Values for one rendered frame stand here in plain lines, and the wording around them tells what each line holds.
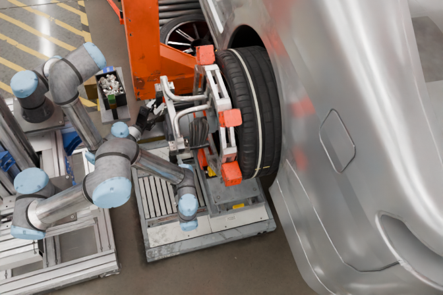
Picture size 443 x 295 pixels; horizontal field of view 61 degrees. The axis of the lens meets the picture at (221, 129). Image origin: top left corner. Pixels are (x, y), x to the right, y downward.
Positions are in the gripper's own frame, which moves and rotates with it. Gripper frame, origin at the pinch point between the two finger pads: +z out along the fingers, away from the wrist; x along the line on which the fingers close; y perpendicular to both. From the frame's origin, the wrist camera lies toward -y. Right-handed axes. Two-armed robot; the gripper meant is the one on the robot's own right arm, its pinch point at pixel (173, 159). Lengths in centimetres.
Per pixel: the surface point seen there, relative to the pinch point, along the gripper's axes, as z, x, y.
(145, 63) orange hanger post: 60, 3, 1
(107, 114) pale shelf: 60, 28, -38
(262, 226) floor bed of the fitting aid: -20, -54, -75
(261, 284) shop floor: -52, -44, -83
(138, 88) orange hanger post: 60, 8, -18
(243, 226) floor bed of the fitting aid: -17, -42, -75
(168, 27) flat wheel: 123, -22, -33
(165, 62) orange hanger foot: 63, -9, -2
